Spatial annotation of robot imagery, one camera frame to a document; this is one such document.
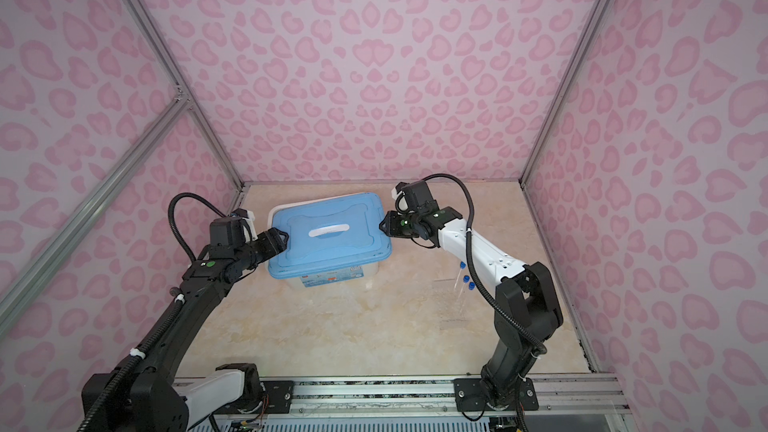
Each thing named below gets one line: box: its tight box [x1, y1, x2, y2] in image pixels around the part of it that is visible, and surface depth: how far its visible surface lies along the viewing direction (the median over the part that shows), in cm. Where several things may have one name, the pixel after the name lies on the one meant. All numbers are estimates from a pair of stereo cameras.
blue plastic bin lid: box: [268, 193, 392, 279], surface depth 86 cm
